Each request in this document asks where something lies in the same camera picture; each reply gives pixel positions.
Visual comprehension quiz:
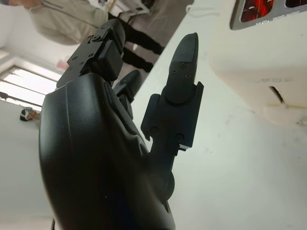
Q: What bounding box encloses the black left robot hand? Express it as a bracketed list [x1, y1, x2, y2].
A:
[39, 19, 204, 230]

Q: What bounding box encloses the cream two-slot toaster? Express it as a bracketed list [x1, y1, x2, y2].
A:
[209, 0, 307, 127]

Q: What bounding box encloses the standing person in black trousers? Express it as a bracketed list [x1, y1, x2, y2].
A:
[4, 0, 166, 73]

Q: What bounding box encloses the seated person with headset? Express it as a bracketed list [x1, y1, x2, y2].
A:
[20, 106, 43, 123]

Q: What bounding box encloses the bright window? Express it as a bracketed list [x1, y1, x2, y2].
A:
[0, 63, 59, 106]

